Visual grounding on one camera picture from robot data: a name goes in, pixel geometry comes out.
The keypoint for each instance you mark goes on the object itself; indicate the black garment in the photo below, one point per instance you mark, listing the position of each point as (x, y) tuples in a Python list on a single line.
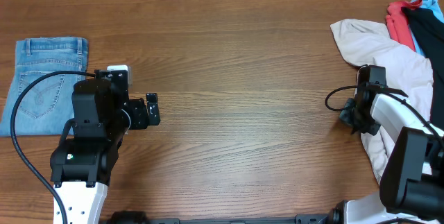
[(428, 31)]

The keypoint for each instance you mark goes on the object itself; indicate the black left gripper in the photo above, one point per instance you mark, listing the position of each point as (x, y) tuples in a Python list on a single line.
[(141, 120)]

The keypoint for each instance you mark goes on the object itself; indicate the beige cotton shorts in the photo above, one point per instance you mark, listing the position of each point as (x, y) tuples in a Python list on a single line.
[(362, 42)]

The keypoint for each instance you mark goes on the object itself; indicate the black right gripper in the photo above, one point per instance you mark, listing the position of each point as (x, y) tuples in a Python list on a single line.
[(345, 118)]

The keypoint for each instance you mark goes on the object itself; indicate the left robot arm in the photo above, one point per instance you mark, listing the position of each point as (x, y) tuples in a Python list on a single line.
[(81, 166)]

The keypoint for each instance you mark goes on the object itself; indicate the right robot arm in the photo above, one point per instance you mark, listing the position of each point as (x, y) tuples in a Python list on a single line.
[(411, 187)]

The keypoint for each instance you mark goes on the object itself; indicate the red t-shirt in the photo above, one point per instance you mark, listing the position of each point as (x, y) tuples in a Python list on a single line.
[(397, 23)]

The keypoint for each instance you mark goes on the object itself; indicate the light blue t-shirt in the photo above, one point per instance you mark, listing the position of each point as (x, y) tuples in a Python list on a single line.
[(432, 5)]

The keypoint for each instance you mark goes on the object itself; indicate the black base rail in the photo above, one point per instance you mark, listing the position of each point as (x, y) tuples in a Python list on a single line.
[(131, 217)]

